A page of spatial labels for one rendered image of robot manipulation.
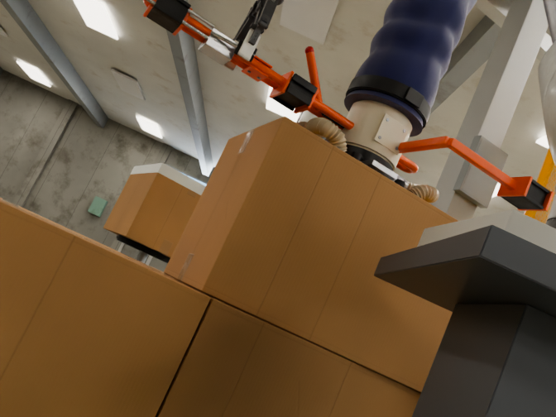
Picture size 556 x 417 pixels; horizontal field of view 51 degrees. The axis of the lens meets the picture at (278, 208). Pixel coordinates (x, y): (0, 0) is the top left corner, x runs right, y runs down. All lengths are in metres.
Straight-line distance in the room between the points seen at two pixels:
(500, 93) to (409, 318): 2.00
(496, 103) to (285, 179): 2.09
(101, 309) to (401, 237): 0.67
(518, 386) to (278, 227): 0.59
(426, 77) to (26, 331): 1.08
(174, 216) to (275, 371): 1.83
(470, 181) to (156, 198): 1.52
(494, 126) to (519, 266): 2.49
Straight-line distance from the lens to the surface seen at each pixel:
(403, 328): 1.39
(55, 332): 1.12
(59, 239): 1.10
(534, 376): 0.85
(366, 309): 1.33
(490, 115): 3.16
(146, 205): 2.94
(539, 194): 1.52
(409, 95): 1.50
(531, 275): 0.71
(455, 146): 1.38
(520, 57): 3.35
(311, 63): 1.50
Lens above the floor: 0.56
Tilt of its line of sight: 10 degrees up
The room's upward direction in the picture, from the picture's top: 25 degrees clockwise
